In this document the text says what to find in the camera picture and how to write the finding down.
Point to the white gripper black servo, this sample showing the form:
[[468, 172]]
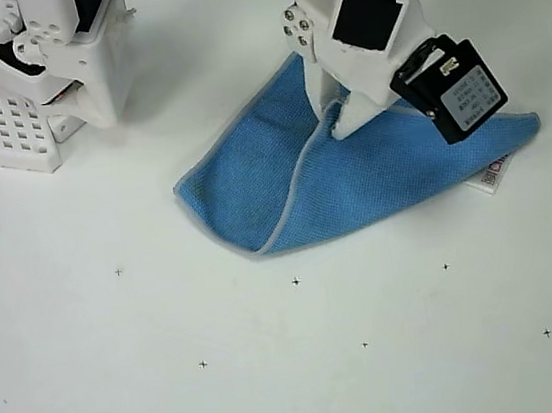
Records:
[[298, 32]]

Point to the blue microfiber cloth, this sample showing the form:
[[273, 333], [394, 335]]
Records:
[[353, 182]]

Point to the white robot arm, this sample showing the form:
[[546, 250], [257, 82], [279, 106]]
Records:
[[103, 71]]

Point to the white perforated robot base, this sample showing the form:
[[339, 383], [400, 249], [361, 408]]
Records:
[[5, 134]]

